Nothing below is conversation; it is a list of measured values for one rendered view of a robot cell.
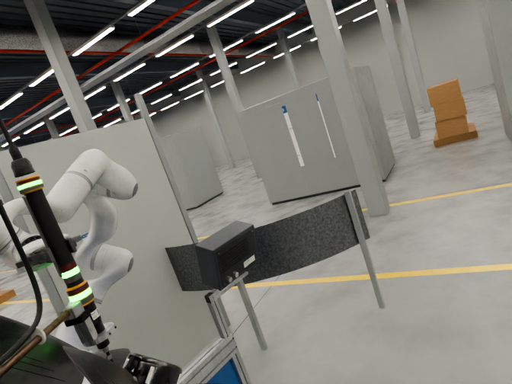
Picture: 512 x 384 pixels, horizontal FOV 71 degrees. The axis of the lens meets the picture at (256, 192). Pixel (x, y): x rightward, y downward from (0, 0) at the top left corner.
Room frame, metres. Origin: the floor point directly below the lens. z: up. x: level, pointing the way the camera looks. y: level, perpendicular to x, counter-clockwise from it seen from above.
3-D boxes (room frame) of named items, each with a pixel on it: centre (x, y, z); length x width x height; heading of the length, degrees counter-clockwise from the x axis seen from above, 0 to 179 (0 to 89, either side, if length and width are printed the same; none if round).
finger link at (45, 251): (0.72, 0.46, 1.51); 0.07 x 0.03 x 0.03; 46
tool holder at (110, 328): (0.72, 0.42, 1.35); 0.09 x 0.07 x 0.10; 171
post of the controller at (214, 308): (1.36, 0.31, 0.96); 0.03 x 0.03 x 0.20; 46
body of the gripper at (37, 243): (0.81, 0.50, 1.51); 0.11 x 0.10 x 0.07; 46
